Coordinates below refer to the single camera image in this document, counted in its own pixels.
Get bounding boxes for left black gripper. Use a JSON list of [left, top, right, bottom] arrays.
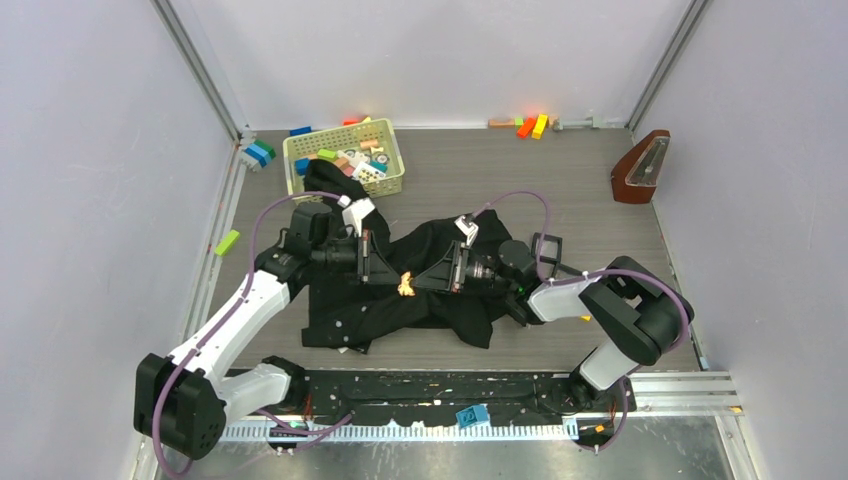
[[311, 229, 401, 284]]

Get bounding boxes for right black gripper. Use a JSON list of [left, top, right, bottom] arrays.
[[411, 241, 516, 297]]

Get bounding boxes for orange maple leaf brooch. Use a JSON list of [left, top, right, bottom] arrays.
[[397, 271, 416, 297]]

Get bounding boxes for black button shirt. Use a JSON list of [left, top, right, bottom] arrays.
[[282, 198, 508, 352]]

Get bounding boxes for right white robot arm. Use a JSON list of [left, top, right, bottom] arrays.
[[399, 240, 694, 411]]

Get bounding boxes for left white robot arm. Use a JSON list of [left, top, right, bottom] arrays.
[[133, 196, 377, 460]]

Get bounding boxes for black square box far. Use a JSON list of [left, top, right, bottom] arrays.
[[531, 232, 563, 265]]

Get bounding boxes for toy blocks in basket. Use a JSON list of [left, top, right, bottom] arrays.
[[293, 139, 391, 183]]

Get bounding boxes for pale green plastic basket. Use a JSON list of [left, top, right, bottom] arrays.
[[282, 118, 405, 203]]

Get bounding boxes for blue toy brick front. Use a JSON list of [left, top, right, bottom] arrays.
[[455, 404, 490, 429]]

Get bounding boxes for lime green block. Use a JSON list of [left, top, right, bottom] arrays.
[[213, 229, 241, 257]]

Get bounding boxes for blue block behind basket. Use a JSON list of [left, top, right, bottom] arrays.
[[289, 126, 312, 136]]

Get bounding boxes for tan wooden block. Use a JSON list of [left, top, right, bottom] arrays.
[[488, 118, 515, 128]]

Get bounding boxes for stacked blue green bricks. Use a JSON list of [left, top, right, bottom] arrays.
[[240, 140, 277, 172]]

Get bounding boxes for brown wooden metronome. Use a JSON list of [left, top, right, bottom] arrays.
[[610, 130, 671, 205]]

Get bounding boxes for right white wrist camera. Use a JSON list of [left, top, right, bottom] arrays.
[[454, 213, 479, 248]]

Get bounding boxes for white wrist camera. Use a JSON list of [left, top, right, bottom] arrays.
[[337, 195, 375, 237], [454, 213, 479, 248]]

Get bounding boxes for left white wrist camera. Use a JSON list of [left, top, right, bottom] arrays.
[[337, 195, 375, 237]]

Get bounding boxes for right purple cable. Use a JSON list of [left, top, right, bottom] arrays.
[[471, 190, 694, 455]]

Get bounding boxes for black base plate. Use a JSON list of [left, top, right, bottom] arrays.
[[266, 370, 636, 427]]

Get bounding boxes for orange block at wall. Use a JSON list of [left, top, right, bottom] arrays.
[[516, 117, 536, 138]]

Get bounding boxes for yellow block at wall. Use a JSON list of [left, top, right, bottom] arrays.
[[531, 114, 549, 140]]

